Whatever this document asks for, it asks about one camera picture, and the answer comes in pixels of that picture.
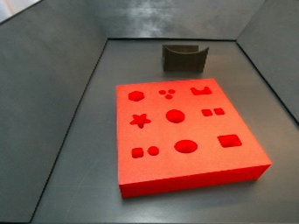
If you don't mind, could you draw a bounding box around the dark grey curved fixture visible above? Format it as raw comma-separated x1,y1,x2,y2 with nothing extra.
162,45,209,73

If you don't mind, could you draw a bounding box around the red shape-hole insertion block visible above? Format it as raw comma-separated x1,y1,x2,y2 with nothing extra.
116,79,271,198

